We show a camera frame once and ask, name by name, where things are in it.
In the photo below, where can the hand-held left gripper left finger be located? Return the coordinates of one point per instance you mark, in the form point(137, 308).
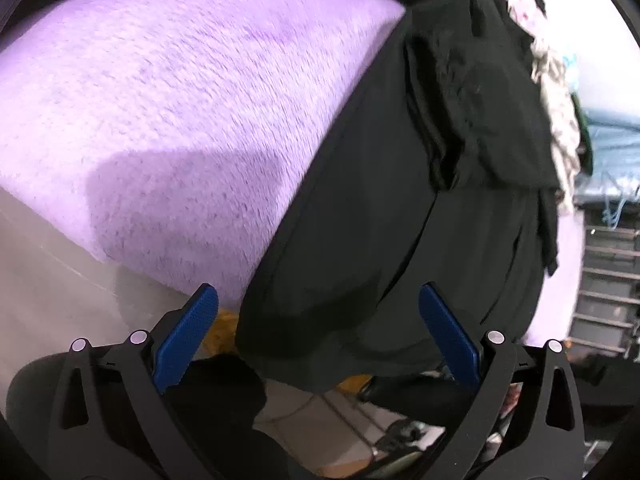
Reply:
point(185, 340)

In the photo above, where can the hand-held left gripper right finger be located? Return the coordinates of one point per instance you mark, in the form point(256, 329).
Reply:
point(447, 335)

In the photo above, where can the black jacket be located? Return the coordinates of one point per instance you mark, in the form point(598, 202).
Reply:
point(400, 185)

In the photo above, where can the black metal rack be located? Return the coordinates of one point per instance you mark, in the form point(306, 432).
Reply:
point(610, 300)

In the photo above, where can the green cloth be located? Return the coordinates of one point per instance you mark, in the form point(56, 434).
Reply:
point(586, 150)

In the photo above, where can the grey fluffy sweater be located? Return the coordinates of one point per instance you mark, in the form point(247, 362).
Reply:
point(560, 125)

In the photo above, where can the light blue curtain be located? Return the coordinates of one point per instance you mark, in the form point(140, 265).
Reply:
point(615, 145)

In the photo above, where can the purple fleece bed blanket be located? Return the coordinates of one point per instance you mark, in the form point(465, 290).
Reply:
point(175, 85)

